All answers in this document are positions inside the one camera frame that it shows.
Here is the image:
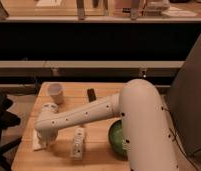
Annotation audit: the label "green ceramic bowl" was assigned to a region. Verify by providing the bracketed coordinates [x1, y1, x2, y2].
[108, 120, 127, 157]

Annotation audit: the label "black cable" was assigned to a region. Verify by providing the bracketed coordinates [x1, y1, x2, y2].
[160, 105, 195, 171]

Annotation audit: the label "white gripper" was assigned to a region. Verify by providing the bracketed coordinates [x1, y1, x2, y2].
[37, 130, 58, 146]

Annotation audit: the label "black rectangular bar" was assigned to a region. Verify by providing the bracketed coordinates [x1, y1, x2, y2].
[87, 88, 96, 102]

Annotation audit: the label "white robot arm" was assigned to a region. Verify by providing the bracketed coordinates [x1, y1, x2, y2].
[35, 79, 179, 171]

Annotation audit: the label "white paper cup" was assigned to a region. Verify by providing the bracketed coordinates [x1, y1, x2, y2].
[47, 83, 64, 104]

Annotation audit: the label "black chair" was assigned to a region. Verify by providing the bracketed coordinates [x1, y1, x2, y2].
[0, 92, 21, 171]

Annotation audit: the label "grey panel at right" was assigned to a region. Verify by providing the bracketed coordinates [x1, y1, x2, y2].
[166, 33, 201, 156]

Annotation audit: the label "white remote controller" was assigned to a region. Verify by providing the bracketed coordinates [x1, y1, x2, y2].
[71, 127, 85, 160]

